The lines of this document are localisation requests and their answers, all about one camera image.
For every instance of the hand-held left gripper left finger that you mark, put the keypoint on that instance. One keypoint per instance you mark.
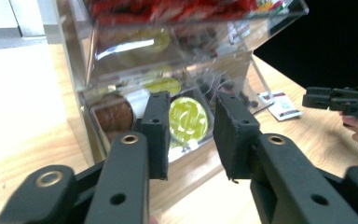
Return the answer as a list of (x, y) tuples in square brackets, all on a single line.
[(155, 137)]

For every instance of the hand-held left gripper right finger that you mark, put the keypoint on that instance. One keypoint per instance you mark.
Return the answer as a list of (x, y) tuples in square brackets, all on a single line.
[(236, 140)]

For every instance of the green foil coffee capsule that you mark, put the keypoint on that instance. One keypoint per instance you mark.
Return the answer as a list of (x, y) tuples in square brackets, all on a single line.
[(164, 85), (188, 119)]

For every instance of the clear acrylic dispenser box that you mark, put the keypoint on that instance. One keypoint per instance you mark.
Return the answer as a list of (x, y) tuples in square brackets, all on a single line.
[(174, 62)]

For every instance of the white sachet with red stripe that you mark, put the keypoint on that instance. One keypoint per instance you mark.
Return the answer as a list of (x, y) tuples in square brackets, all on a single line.
[(284, 107)]

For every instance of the silver foil coffee capsule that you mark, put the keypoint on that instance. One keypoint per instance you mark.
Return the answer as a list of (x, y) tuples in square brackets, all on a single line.
[(138, 101)]

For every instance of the brown foil coffee capsule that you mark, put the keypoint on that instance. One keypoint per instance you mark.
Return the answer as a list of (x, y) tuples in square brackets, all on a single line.
[(113, 116)]

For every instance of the pile of red packets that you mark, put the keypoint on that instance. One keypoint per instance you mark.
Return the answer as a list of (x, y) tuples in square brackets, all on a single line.
[(167, 9)]

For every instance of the white cabinet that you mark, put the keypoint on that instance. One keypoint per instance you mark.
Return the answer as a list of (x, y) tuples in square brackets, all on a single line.
[(9, 21)]

